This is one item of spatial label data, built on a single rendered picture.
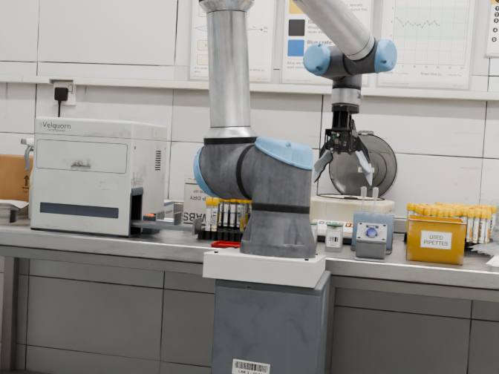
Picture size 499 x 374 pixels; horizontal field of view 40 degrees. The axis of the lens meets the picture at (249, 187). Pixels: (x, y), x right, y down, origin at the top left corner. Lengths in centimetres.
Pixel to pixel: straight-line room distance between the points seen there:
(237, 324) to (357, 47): 67
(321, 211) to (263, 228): 66
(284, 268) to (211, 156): 30
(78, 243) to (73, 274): 79
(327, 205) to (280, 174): 65
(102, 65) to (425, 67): 111
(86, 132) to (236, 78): 54
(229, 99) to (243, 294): 40
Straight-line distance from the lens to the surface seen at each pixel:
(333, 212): 194
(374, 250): 163
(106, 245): 176
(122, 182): 177
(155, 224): 176
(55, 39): 260
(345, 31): 152
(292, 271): 125
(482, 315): 235
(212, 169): 141
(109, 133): 179
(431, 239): 168
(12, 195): 231
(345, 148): 172
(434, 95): 226
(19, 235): 187
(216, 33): 142
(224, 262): 127
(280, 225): 130
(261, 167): 132
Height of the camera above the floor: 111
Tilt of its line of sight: 3 degrees down
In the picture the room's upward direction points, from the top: 3 degrees clockwise
